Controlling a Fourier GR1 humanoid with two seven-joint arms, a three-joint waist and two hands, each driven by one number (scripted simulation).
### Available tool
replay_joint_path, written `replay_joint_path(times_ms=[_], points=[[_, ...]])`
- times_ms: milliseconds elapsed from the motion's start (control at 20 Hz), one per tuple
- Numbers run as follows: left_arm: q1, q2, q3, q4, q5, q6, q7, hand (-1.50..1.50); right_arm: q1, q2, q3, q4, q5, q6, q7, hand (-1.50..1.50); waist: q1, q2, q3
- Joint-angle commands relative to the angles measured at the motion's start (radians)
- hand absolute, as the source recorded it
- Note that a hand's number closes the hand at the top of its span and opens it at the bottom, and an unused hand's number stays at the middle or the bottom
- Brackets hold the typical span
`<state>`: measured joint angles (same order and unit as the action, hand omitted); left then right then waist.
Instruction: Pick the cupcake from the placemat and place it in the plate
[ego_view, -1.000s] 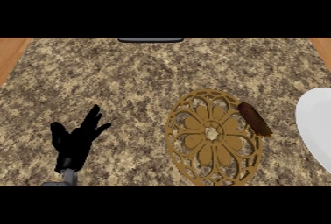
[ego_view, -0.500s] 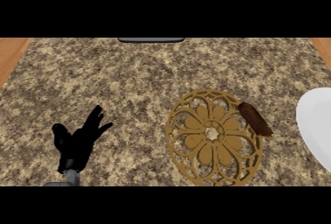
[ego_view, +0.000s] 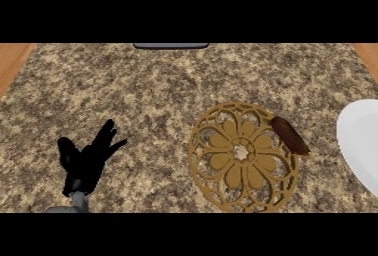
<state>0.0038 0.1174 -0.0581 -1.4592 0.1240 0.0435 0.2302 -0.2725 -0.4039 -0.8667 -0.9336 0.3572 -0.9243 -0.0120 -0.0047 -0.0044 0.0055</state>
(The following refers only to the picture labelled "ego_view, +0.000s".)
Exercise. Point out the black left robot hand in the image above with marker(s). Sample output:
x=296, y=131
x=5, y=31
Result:
x=85, y=164

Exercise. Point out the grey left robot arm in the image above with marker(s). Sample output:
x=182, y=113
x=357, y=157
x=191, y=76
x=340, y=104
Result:
x=77, y=203

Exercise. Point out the gold openwork round placemat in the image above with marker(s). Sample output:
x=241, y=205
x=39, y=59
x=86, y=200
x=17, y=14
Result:
x=244, y=156

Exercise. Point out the brown oblong cupcake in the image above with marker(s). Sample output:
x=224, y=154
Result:
x=290, y=135

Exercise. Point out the white plate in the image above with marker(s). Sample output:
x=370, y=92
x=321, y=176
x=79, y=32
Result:
x=361, y=143

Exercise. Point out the dark grey flat appliance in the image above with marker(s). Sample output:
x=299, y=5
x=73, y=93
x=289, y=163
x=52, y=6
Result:
x=170, y=45

